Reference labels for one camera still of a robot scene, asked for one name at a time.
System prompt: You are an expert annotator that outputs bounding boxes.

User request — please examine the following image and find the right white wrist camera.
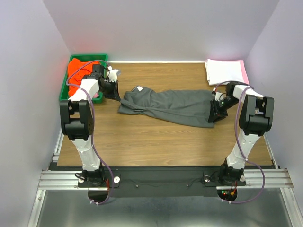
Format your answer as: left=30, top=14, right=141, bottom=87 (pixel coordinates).
left=212, top=88, right=224, bottom=101

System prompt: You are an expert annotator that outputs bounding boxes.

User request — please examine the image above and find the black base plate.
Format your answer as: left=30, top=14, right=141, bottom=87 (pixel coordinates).
left=75, top=166, right=245, bottom=200

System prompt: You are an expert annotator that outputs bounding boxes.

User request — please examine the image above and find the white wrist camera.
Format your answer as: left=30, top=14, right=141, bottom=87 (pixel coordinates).
left=107, top=69, right=121, bottom=83
left=212, top=88, right=224, bottom=101

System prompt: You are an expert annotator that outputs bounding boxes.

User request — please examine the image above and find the pink t shirt in bin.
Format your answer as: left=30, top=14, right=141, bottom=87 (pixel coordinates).
left=93, top=92, right=99, bottom=98

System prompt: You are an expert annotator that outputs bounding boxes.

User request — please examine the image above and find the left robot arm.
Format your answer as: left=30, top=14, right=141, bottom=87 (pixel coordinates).
left=60, top=64, right=121, bottom=187

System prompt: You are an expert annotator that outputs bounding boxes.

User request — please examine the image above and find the orange t shirt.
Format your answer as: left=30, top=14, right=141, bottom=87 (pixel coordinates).
left=67, top=58, right=99, bottom=97

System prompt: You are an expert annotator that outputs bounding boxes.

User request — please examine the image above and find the grey t shirt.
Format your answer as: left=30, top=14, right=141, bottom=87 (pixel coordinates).
left=118, top=86, right=214, bottom=128

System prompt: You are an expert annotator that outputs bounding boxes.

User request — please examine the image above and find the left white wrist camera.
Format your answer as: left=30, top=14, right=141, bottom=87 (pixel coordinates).
left=107, top=69, right=121, bottom=83

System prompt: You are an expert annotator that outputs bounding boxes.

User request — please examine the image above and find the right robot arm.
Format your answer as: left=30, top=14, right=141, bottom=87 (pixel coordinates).
left=208, top=81, right=275, bottom=184

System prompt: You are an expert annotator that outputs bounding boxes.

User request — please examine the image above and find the pink folded t shirt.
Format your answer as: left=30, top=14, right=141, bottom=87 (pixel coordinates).
left=240, top=60, right=249, bottom=84

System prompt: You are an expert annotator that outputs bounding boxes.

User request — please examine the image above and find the aluminium frame rail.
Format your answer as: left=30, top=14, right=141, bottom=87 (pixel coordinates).
left=38, top=169, right=294, bottom=190

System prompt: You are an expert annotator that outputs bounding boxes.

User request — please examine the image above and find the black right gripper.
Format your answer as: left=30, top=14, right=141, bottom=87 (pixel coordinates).
left=207, top=96, right=240, bottom=123

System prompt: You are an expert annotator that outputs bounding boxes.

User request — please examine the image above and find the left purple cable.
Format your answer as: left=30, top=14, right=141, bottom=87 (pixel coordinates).
left=66, top=60, right=116, bottom=206

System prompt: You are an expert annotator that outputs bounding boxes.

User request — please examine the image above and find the white folded t shirt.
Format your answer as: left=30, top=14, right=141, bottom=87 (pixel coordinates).
left=205, top=59, right=244, bottom=86

